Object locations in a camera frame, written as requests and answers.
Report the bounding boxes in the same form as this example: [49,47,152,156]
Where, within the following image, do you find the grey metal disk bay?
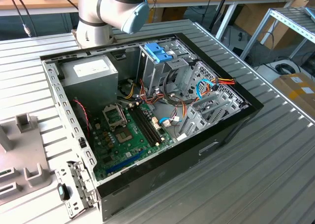
[176,90,250,143]

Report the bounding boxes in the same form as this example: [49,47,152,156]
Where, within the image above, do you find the black RAM slot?
[129,108,158,147]
[132,107,161,145]
[135,106,163,143]
[137,105,165,142]

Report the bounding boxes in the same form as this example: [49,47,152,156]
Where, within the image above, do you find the grey metal drive cage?
[136,38,198,99]

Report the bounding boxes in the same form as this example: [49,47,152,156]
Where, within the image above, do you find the CPU socket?
[115,127,135,144]

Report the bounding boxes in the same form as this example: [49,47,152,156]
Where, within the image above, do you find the green motherboard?
[88,102,174,182]

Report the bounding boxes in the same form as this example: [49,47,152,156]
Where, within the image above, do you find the metal socket cover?
[102,104,129,131]

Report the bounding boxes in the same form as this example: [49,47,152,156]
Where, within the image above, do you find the blue plastic cage latch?
[144,42,174,64]

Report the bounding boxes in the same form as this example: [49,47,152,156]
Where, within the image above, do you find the open black PC case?
[40,32,264,222]

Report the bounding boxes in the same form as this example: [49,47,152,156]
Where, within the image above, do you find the blue expansion slot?
[105,149,146,176]

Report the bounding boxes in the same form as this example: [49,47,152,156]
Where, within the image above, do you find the grey power supply unit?
[60,54,119,111]

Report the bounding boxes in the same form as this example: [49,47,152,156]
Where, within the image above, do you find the black stand pole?
[208,0,232,34]

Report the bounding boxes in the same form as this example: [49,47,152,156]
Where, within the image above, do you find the black case lock blue label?
[57,182,71,201]

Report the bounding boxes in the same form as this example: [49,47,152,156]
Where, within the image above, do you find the cardboard box white labels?
[271,72,315,123]

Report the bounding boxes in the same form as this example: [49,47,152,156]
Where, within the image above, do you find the grey parts rack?
[0,113,54,206]

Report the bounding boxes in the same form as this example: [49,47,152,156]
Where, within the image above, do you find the metal slat shelf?
[239,6,315,62]

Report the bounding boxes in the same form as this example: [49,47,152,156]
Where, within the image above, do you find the thick black wire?
[162,68,182,98]

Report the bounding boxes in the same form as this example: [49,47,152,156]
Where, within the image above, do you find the orange red wire bundle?
[138,78,198,119]

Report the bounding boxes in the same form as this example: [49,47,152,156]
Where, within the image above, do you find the yellow wire bundle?
[122,82,139,99]

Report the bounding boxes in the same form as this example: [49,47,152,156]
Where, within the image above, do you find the blue wire black plug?
[195,78,213,100]

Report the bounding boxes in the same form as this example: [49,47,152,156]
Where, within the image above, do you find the red yellow power wire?
[209,77,237,92]

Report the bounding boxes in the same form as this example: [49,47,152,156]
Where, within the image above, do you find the red black twisted wire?
[72,98,92,139]

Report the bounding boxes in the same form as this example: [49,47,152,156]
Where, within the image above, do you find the black cable coil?
[275,62,300,75]

